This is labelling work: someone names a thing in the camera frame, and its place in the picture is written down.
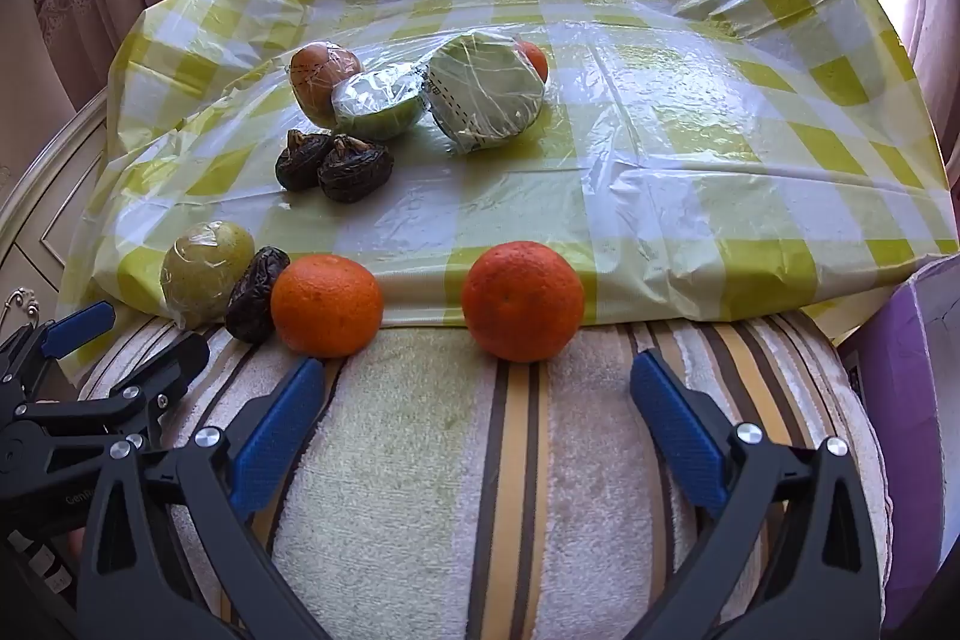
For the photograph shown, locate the orange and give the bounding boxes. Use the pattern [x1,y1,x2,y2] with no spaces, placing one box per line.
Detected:
[270,254,385,360]
[461,241,586,363]
[517,40,550,86]

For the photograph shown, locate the wrapped green half fruit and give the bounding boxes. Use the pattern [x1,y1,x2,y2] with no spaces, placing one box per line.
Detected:
[331,70,430,142]

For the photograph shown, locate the purple-rimmed cardboard box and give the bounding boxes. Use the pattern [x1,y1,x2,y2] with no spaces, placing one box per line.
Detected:
[838,256,960,633]

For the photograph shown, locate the metal cabinet handle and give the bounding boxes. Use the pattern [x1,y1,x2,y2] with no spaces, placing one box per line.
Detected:
[0,287,43,330]

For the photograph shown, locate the yellow checked plastic tablecloth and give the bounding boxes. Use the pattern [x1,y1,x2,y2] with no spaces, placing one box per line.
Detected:
[56,0,950,386]

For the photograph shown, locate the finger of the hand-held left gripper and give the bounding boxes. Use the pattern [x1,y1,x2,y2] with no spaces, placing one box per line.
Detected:
[15,332,212,455]
[0,301,118,402]

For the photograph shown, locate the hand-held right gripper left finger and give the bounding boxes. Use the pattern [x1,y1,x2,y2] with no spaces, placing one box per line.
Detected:
[75,355,335,640]

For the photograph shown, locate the cream carved cabinet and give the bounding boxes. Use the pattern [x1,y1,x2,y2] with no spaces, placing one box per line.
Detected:
[0,85,115,341]

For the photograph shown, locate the green pear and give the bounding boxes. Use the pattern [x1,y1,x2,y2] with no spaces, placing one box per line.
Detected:
[160,221,257,330]

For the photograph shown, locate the large wrapped green fruit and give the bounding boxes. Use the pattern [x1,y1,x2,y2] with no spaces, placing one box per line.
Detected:
[425,31,547,155]

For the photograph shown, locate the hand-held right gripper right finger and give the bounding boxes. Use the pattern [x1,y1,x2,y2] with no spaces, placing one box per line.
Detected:
[630,350,887,640]

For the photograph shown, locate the striped towel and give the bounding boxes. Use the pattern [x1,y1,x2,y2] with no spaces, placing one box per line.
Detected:
[75,310,898,640]

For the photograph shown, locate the dark dried fruit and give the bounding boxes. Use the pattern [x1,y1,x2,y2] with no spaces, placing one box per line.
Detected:
[225,246,292,343]
[276,130,335,191]
[319,135,395,205]

